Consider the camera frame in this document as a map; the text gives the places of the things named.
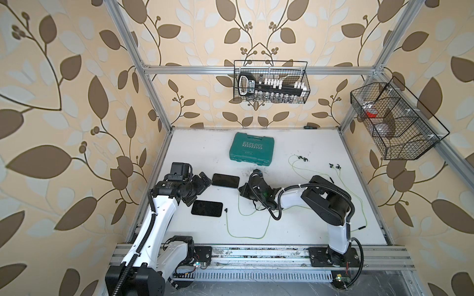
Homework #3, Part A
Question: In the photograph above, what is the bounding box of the blue phone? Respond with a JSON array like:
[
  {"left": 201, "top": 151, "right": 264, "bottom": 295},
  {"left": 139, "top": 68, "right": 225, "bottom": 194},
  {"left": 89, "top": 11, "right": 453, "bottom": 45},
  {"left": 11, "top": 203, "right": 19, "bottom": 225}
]
[{"left": 212, "top": 173, "right": 240, "bottom": 189}]

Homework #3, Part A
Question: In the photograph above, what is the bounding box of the black phone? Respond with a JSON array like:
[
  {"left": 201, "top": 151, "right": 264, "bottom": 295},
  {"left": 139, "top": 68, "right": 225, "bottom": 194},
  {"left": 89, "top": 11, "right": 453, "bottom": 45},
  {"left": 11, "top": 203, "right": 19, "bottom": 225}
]
[{"left": 191, "top": 201, "right": 223, "bottom": 218}]

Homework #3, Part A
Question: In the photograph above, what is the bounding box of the green earphone cable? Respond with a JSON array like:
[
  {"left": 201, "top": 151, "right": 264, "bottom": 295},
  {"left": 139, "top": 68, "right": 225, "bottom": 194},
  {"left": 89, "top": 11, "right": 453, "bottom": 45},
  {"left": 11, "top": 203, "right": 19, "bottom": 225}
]
[
  {"left": 236, "top": 154, "right": 323, "bottom": 217},
  {"left": 223, "top": 162, "right": 368, "bottom": 240}
]

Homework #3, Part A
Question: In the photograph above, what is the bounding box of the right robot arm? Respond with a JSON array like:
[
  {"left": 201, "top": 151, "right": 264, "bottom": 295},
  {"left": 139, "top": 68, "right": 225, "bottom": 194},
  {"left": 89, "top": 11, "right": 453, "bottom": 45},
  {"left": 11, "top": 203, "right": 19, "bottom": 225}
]
[{"left": 238, "top": 170, "right": 356, "bottom": 267}]

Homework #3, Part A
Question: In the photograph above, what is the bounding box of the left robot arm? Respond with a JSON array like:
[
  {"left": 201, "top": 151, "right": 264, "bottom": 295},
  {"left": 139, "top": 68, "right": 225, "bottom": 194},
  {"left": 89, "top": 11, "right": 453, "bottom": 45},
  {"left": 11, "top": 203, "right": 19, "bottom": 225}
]
[{"left": 105, "top": 162, "right": 211, "bottom": 296}]

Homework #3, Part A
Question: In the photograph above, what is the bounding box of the green plastic tool case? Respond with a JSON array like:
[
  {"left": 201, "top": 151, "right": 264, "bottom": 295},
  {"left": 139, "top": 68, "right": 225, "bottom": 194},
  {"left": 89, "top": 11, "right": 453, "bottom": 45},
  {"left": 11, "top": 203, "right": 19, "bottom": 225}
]
[{"left": 229, "top": 133, "right": 275, "bottom": 167}]

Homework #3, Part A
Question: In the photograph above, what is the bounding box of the black tool in basket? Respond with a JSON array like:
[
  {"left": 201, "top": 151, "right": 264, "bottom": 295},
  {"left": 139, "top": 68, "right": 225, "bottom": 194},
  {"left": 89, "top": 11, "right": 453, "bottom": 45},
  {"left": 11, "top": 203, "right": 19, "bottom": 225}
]
[{"left": 234, "top": 72, "right": 311, "bottom": 97}]

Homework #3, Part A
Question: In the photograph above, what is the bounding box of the red item in basket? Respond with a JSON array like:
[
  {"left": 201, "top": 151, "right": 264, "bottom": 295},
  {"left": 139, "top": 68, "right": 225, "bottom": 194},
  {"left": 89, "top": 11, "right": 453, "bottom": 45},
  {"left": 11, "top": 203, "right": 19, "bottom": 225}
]
[{"left": 362, "top": 104, "right": 378, "bottom": 118}]

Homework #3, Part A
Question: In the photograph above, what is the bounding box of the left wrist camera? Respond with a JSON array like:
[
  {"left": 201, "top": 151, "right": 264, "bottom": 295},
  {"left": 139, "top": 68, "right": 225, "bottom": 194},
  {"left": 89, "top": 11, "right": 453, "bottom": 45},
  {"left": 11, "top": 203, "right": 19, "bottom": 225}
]
[{"left": 167, "top": 162, "right": 193, "bottom": 182}]

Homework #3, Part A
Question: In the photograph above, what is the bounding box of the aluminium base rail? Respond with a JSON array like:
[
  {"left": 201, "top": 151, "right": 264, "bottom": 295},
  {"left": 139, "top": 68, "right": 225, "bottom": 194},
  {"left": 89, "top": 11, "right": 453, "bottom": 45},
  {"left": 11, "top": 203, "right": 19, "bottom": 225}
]
[{"left": 109, "top": 243, "right": 415, "bottom": 271}]

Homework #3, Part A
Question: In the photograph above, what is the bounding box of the back wire basket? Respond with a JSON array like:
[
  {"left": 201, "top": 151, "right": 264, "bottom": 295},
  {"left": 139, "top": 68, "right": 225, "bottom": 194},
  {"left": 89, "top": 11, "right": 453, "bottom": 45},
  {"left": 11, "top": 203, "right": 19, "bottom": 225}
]
[{"left": 233, "top": 59, "right": 311, "bottom": 104}]

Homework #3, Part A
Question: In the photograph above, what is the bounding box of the wire basket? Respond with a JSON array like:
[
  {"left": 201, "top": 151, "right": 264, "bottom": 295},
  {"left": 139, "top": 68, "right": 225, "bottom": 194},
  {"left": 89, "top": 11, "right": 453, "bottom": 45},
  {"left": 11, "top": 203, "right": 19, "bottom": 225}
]
[
  {"left": 233, "top": 59, "right": 311, "bottom": 104},
  {"left": 351, "top": 76, "right": 450, "bottom": 160}
]

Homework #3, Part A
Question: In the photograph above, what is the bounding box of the right wire basket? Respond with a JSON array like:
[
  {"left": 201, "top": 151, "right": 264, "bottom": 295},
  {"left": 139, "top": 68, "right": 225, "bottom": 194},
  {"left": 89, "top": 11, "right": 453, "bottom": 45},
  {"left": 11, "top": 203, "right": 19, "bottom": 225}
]
[{"left": 351, "top": 76, "right": 450, "bottom": 160}]

